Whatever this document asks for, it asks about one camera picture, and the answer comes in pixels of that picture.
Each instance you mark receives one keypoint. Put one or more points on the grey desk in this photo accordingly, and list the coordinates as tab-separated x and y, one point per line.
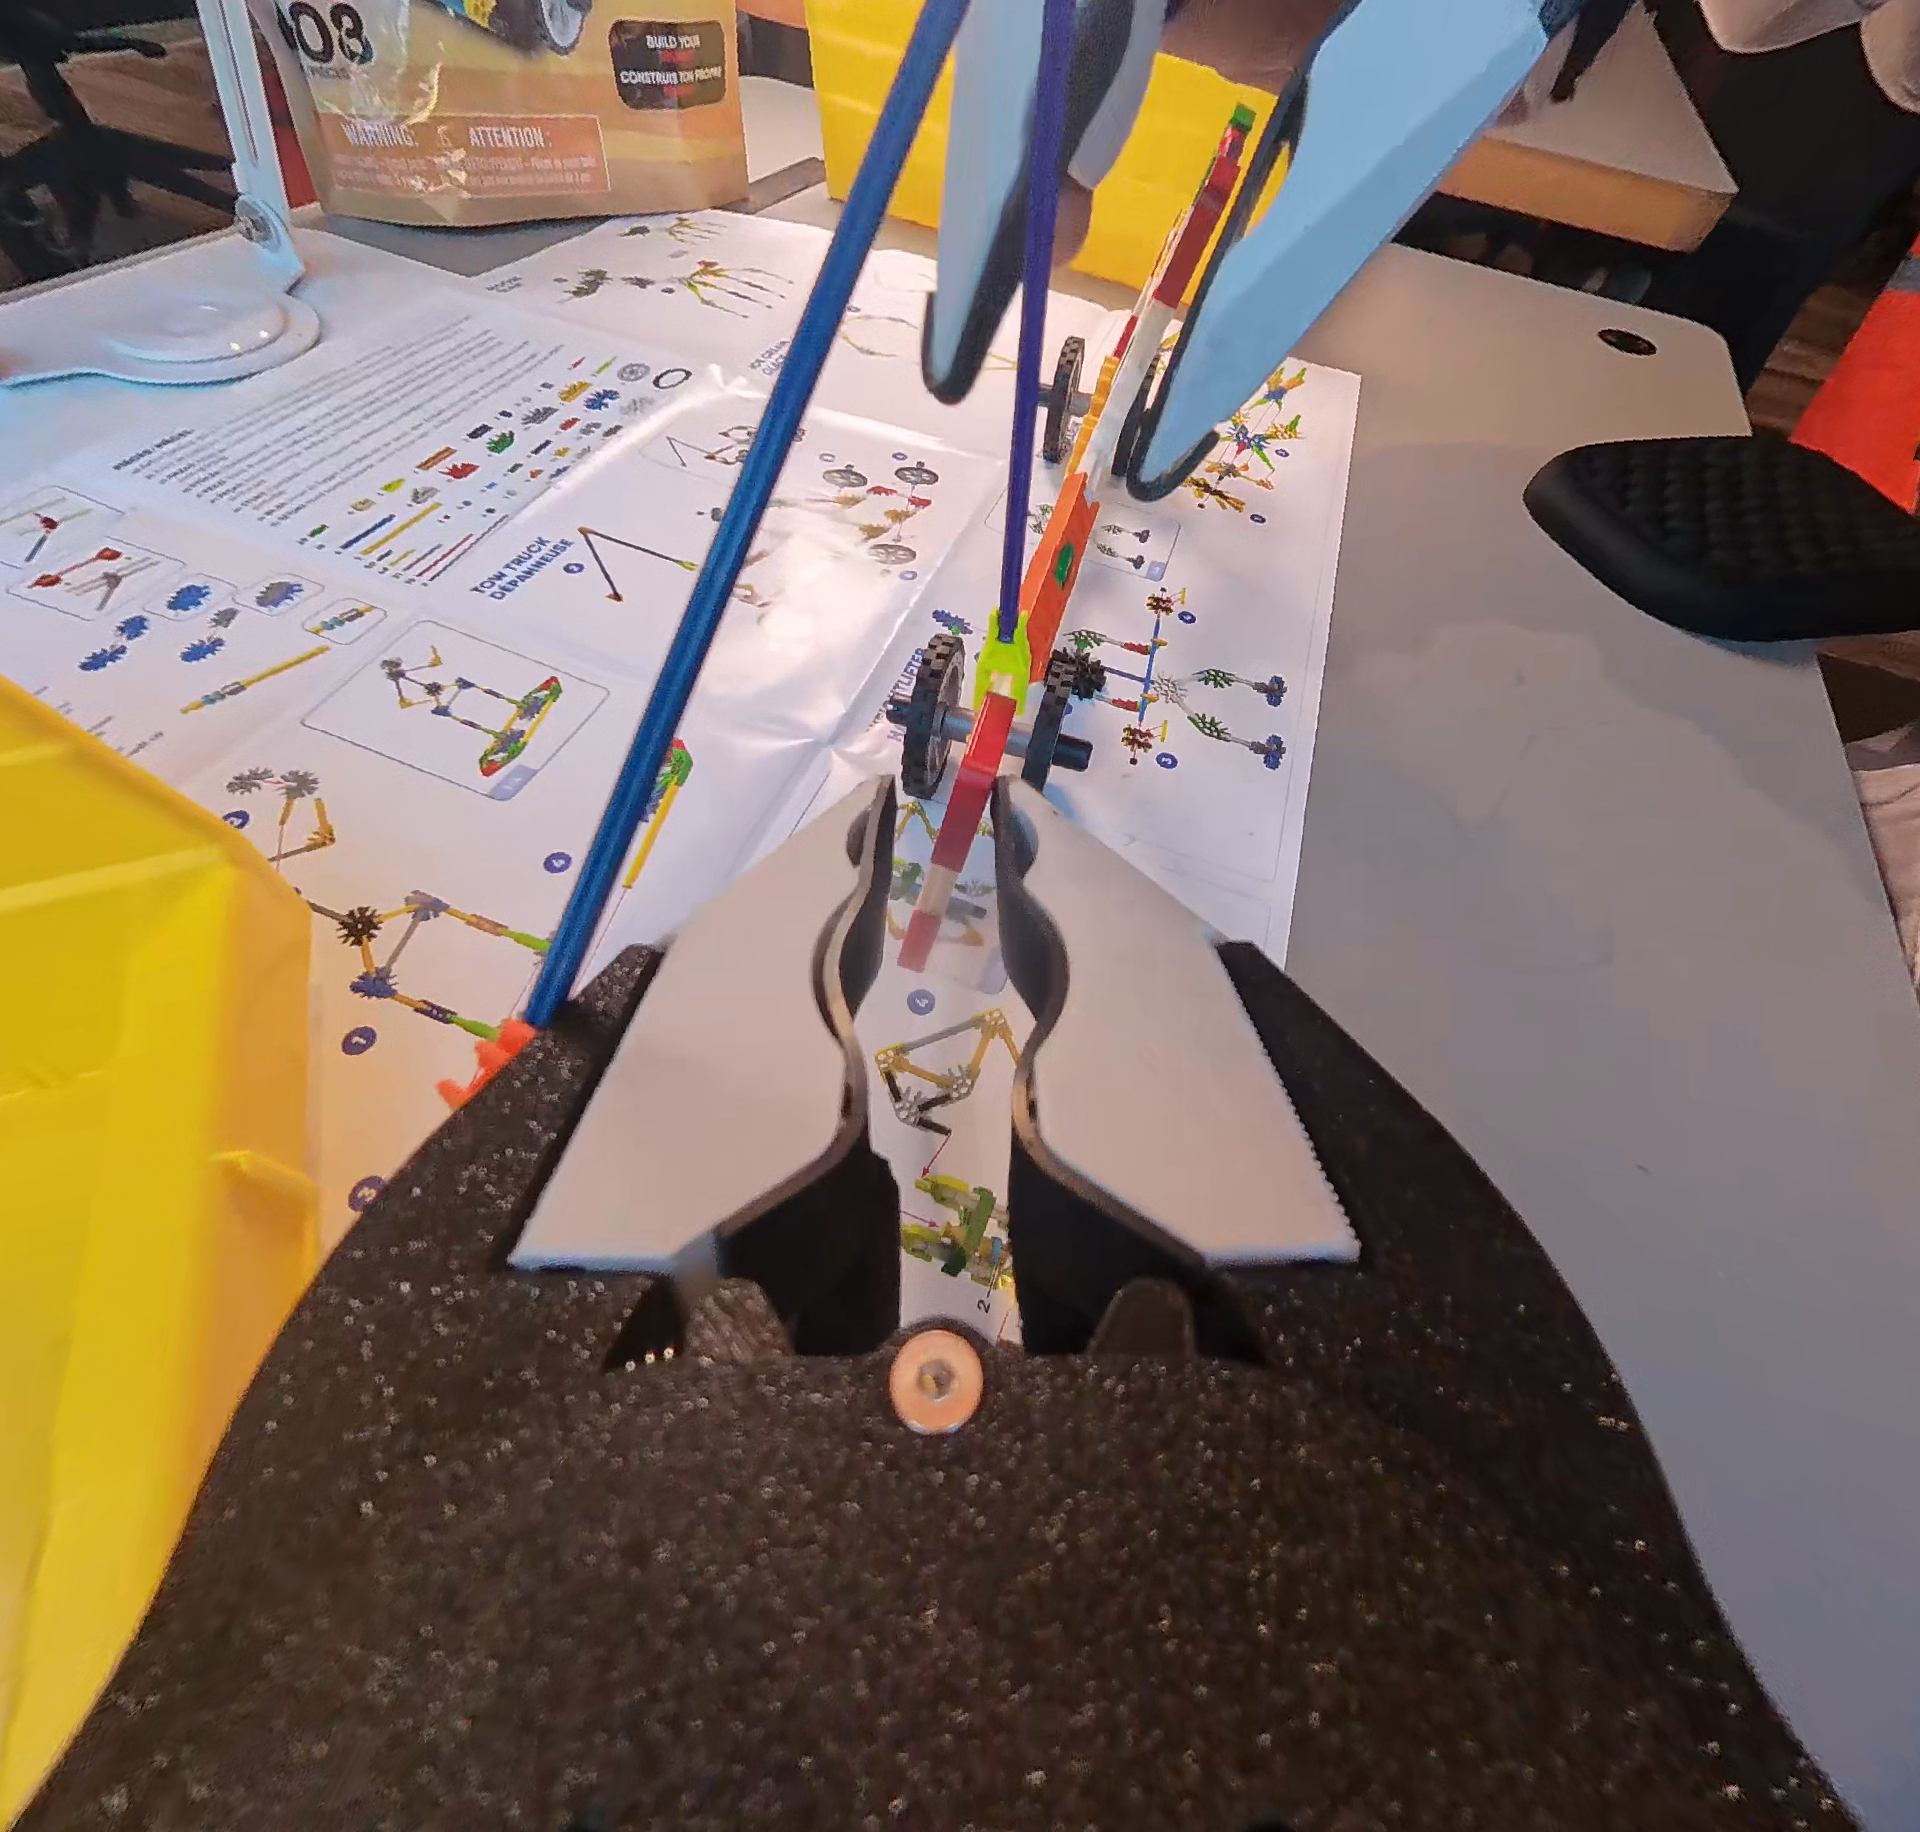
1561	903

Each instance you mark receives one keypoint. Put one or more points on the colourful cardboard toy box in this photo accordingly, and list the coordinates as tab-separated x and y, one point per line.
481	123

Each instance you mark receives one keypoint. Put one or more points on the white stand base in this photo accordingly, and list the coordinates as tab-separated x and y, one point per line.
150	333

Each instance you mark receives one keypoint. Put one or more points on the light background table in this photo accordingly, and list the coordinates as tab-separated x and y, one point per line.
1620	152

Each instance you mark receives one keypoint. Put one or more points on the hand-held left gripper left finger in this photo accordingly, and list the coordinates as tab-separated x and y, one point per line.
676	1113

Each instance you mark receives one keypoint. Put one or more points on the orange traffic cone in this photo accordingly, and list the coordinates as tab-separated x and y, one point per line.
1876	408

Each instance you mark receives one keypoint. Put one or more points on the blue rods with orange connector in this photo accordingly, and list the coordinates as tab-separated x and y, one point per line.
765	453

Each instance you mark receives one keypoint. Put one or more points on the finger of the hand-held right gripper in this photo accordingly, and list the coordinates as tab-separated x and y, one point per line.
1411	62
975	182

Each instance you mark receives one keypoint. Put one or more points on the yellow plastic bin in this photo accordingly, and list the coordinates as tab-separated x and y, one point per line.
870	62
121	1113

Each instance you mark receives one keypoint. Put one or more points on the colourful rod and connector model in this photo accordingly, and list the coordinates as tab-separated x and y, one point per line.
1050	557

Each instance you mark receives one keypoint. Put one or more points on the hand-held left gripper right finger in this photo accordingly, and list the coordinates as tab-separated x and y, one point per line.
1200	1113

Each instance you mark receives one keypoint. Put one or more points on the white instruction sheet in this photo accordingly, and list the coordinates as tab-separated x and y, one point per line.
450	513

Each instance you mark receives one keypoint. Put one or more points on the black office chair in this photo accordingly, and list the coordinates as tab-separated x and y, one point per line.
60	62

